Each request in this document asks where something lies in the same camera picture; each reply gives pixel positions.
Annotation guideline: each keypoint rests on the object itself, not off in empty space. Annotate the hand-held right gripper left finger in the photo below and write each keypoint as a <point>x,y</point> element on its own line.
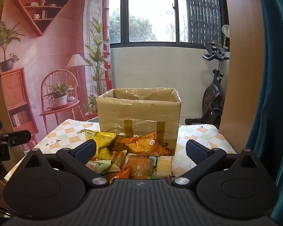
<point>86,151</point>

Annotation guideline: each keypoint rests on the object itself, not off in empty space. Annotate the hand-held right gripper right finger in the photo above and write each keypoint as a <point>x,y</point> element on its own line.
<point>196,151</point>

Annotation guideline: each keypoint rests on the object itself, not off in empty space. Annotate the yellow snack packet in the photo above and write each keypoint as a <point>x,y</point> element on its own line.
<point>101,141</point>

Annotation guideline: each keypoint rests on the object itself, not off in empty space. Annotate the red-orange snack packet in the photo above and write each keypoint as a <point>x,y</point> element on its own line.
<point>119,175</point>

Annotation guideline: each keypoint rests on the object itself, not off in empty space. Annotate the orange snack packet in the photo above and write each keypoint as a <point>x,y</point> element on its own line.
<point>141,146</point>

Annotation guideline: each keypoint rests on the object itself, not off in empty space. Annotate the cardboard box with plastic liner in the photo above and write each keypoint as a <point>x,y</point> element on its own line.
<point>139,113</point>

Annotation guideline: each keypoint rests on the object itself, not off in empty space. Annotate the light green snack packet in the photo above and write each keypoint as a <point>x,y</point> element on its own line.
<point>100,166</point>

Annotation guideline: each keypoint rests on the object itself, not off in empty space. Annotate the checkered flower tablecloth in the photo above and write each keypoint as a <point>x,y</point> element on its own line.
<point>68,131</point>

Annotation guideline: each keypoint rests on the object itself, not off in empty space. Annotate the dark brown snack packet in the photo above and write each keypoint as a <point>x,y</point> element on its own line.
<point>118,146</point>

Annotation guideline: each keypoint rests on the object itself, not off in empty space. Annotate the golden snack packet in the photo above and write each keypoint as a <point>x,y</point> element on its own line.
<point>118,160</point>

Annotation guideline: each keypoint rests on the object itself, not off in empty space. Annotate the pale cracker packet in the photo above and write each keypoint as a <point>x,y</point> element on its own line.
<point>164,167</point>

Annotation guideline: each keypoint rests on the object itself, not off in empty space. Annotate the brown biscuit packet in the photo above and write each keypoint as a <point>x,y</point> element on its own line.
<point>139,163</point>

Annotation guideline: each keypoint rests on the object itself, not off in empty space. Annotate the black exercise bike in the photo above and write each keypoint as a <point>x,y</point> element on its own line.
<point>212,98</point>

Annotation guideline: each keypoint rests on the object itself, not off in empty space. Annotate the printed room backdrop cloth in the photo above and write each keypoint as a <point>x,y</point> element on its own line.
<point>56,51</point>

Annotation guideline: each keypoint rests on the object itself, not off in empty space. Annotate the teal curtain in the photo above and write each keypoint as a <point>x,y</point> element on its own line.
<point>273,98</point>

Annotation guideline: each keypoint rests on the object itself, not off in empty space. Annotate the wooden board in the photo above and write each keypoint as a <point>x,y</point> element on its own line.
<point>243,63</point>

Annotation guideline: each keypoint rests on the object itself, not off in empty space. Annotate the black framed window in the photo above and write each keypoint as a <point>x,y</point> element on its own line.
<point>153,43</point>

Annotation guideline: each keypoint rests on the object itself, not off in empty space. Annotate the white bulb-shaped object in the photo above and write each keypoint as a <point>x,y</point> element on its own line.
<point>226,30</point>

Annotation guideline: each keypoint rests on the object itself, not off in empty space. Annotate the dark slatted window screen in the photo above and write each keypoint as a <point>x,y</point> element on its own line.
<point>202,9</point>

